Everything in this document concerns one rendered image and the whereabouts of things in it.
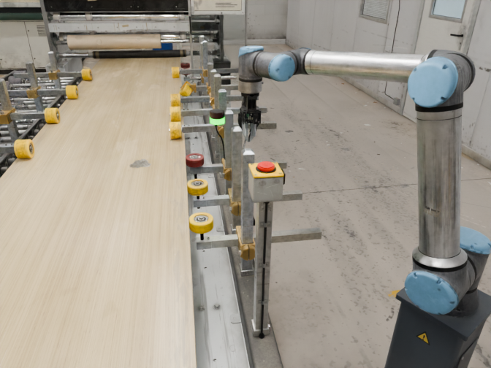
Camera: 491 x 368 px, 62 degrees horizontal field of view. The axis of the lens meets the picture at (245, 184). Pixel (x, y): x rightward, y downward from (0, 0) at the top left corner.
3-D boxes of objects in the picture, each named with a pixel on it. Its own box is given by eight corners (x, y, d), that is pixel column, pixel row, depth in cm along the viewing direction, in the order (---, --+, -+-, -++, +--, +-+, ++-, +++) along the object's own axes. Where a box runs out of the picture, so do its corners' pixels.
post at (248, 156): (250, 272, 143) (253, 147, 121) (252, 279, 140) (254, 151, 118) (240, 273, 143) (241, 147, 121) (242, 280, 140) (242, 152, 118)
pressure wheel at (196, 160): (204, 174, 185) (203, 151, 180) (205, 182, 178) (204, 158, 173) (186, 175, 184) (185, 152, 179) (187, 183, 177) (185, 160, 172)
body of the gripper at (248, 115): (242, 125, 158) (242, 96, 152) (239, 119, 165) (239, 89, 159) (261, 125, 159) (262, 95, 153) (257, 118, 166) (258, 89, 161)
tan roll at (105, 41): (217, 46, 385) (217, 32, 379) (218, 48, 374) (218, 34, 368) (58, 48, 365) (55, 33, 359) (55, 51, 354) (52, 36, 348)
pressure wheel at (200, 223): (200, 236, 143) (199, 208, 137) (218, 244, 139) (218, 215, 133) (185, 247, 137) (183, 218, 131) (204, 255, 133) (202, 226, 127)
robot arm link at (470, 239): (485, 275, 140) (500, 234, 132) (467, 301, 129) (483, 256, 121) (440, 255, 150) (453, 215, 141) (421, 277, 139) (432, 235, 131)
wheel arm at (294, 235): (318, 236, 145) (319, 225, 143) (321, 241, 142) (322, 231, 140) (196, 246, 139) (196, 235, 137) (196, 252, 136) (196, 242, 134)
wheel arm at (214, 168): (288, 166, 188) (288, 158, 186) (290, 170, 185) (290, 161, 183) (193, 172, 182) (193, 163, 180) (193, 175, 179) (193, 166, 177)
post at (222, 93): (226, 180, 210) (225, 87, 187) (227, 183, 207) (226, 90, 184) (220, 180, 209) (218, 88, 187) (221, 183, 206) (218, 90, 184)
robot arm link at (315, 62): (492, 48, 112) (298, 43, 157) (476, 54, 104) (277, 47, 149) (484, 90, 117) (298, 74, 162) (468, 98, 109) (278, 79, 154)
